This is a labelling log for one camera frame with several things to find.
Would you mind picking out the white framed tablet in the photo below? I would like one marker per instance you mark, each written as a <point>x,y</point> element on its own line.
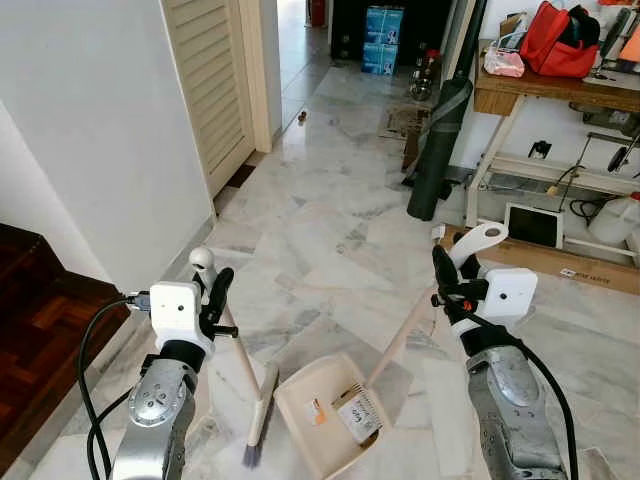
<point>535,225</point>

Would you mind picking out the blue printed carton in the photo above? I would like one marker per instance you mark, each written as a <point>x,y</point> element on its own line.
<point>380,58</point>
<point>384,24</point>

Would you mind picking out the dark rolled mat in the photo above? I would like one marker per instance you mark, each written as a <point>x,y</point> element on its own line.
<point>440,140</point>

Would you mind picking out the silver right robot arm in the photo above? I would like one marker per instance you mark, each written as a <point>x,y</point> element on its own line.
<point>510,400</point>

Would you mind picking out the red cylinder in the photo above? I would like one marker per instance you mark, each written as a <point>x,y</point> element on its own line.
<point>316,12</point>

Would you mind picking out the cream plastic dustpan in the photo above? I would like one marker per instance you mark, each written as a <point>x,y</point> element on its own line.
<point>300,400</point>

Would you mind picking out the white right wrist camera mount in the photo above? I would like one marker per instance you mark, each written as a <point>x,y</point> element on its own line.
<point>510,295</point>

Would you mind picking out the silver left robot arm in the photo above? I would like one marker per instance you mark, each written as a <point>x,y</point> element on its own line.
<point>155,420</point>

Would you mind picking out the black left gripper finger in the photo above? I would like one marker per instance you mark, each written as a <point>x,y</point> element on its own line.
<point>218,295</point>

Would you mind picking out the white paper label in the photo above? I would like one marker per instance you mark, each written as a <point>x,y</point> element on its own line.
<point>358,415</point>

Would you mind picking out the black wall plug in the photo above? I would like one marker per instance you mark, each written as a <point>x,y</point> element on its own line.
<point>540,149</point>

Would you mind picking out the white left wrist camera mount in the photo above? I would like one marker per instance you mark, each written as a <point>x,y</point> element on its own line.
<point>175,310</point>

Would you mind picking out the clear bottle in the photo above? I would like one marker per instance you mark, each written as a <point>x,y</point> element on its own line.
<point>427,78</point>

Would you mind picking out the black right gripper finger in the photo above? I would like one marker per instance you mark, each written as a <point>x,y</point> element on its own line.
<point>445,270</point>

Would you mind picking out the pink plastic bag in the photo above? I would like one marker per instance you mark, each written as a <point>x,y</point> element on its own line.
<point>505,63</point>

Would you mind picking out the wooden work table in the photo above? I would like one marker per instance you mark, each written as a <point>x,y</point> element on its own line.
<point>540,90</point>

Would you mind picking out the small brown floor object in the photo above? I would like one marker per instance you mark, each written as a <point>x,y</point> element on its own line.
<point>300,116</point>

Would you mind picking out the orange board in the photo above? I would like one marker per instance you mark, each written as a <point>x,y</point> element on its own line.
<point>631,45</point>

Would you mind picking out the long brown cardboard plank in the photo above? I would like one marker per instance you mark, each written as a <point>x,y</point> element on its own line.
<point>580,265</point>

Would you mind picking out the beige louvered door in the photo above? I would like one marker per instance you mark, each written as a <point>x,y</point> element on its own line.
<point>205,80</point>

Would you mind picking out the red bag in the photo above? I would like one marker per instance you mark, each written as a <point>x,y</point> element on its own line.
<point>550,45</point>

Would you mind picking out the patterned floor mat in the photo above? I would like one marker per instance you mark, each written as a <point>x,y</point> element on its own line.
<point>405,122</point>

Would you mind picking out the black cabinet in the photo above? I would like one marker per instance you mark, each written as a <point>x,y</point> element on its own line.
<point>345,30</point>

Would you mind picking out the white plastic jug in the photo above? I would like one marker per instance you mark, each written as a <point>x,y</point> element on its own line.
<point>612,222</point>

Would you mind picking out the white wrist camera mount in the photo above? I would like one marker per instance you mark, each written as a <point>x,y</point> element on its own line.
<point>510,295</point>
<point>175,310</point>

